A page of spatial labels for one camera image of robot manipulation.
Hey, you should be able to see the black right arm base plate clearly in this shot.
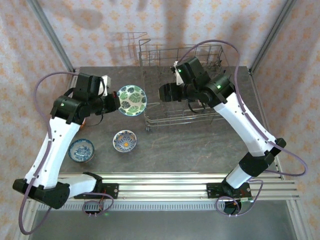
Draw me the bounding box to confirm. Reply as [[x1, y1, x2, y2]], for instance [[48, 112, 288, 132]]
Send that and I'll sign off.
[[206, 183, 251, 200]]

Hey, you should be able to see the blue floral bowl pink exterior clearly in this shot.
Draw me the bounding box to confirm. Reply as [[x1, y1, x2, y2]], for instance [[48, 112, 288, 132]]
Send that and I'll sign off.
[[68, 138, 96, 164]]

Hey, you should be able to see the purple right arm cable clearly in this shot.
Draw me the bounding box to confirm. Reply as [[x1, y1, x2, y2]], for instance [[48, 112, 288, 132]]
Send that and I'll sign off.
[[178, 39, 308, 218]]

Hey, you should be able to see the blue orange flower bowl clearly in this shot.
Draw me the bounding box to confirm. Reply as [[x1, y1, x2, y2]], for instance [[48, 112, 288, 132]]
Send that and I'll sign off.
[[112, 129, 138, 153]]

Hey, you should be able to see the grey slotted cable duct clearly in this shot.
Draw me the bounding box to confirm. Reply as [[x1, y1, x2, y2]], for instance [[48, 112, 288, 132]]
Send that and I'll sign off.
[[37, 202, 226, 211]]

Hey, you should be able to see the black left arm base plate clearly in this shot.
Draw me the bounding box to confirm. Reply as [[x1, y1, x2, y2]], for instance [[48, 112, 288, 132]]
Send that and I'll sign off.
[[73, 183, 119, 200]]

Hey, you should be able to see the aluminium frame post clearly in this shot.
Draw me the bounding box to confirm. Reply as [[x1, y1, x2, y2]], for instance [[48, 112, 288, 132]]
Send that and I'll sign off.
[[248, 0, 298, 75], [26, 0, 76, 75]]

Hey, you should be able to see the aluminium mounting rail beam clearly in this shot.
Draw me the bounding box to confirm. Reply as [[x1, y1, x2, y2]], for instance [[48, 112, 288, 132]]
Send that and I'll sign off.
[[26, 171, 301, 201]]

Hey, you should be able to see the metal wire dish rack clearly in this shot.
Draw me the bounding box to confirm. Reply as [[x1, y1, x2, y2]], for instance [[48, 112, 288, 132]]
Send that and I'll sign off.
[[138, 38, 226, 132]]

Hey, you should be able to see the aluminium table edge rail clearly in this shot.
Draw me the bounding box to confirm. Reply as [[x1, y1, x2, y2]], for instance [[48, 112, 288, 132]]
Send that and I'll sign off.
[[39, 68, 80, 181]]

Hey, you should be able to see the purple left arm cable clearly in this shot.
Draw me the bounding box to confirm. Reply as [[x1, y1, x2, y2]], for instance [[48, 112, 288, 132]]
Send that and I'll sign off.
[[18, 71, 113, 235]]

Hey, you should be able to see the green leaf pattern bowl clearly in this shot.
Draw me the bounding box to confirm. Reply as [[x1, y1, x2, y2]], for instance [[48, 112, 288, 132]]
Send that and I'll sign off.
[[117, 84, 148, 117]]

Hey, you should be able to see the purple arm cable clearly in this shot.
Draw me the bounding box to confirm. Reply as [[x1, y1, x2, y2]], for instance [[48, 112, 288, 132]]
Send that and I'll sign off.
[[178, 39, 308, 218], [18, 71, 113, 235]]

